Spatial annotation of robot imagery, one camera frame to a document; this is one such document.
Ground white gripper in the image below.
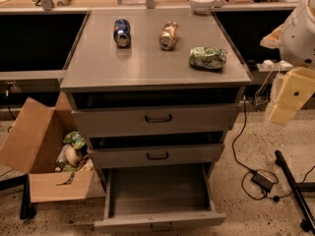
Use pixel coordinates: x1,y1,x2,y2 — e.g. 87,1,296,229
260,25,315,126

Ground grey bottom drawer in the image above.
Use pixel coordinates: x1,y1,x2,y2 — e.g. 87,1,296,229
94,163,225,234

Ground grey drawer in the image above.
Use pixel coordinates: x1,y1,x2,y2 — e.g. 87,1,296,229
94,163,225,234
89,144,223,168
72,104,237,138

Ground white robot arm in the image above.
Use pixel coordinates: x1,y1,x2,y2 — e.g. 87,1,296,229
260,0,315,129

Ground grey top drawer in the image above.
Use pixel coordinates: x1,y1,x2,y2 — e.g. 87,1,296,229
72,104,237,138

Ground grey drawer cabinet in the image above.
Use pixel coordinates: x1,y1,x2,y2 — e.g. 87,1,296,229
59,7,253,195

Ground grey middle drawer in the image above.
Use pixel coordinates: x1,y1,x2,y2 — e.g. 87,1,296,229
89,144,223,168

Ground white power strip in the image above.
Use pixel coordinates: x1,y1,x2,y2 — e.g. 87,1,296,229
262,60,292,71

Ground green chip bag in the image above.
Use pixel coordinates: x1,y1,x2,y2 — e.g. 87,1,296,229
189,47,227,70

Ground black power adapter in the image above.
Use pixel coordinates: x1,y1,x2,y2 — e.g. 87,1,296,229
251,172,275,193

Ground black stand leg right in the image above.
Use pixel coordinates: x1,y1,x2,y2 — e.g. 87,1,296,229
275,150,315,235

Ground black stand leg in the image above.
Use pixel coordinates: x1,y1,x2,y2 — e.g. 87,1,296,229
0,174,36,219
275,150,315,235

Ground white bowl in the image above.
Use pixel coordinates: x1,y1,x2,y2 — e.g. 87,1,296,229
189,0,215,14

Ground orange soda can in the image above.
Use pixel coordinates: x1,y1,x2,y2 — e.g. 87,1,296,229
158,22,179,50

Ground blue soda can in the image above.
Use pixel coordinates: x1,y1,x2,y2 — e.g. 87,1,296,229
113,19,131,47

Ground green snack bag in box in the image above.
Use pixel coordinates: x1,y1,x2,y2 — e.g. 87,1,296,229
63,131,87,149

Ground white round object in box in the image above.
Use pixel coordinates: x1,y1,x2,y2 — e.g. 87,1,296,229
66,147,83,167

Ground brown cardboard box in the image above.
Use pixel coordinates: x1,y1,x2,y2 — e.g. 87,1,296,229
0,93,105,203

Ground black stand leg left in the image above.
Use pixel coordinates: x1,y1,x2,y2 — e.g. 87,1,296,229
0,174,36,219

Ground white cables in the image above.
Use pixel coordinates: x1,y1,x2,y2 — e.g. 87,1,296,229
254,66,280,107

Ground black power cable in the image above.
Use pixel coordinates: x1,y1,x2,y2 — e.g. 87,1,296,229
231,95,315,203

